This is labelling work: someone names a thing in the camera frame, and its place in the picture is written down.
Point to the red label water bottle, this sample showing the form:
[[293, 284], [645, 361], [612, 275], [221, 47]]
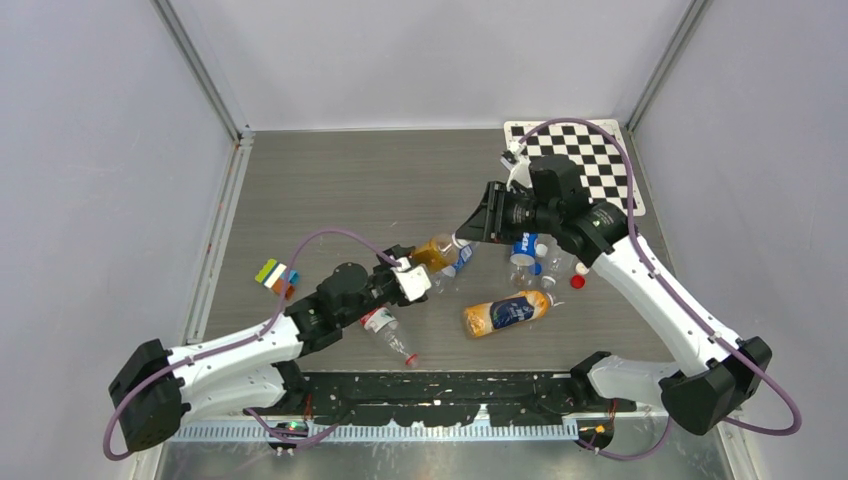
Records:
[[387, 331]]

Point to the upright Pepsi bottle blue label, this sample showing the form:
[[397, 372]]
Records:
[[522, 259]]

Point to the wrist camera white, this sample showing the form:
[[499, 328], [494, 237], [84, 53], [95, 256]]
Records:
[[414, 282], [517, 164]]

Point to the checkerboard calibration mat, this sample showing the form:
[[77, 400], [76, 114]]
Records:
[[605, 173]]

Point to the clear empty plastic bottle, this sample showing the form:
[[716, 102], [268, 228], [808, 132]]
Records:
[[557, 265]]

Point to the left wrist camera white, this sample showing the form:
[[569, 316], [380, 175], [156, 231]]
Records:
[[414, 282]]

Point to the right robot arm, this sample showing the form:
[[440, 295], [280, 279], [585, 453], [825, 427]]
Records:
[[711, 374]]

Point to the crushed Pepsi bottle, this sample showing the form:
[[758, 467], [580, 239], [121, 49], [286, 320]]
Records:
[[445, 277]]

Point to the aluminium slotted rail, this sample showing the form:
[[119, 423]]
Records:
[[228, 431]]

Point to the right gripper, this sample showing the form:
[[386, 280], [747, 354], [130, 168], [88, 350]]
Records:
[[487, 223]]

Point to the orange blue label bottle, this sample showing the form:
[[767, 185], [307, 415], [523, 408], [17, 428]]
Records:
[[488, 318]]

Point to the colourful toy brick stack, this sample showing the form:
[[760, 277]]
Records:
[[271, 277]]

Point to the red bottle cap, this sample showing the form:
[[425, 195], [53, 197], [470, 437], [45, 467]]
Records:
[[577, 281]]

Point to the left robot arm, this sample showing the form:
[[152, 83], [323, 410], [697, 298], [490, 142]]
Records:
[[160, 389]]

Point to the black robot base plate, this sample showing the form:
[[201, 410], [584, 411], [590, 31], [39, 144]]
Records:
[[436, 399]]

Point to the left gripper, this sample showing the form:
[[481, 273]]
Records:
[[390, 258]]

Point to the yellow red label bottle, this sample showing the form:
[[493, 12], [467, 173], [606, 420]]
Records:
[[441, 251]]

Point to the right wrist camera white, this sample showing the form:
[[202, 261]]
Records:
[[517, 164]]

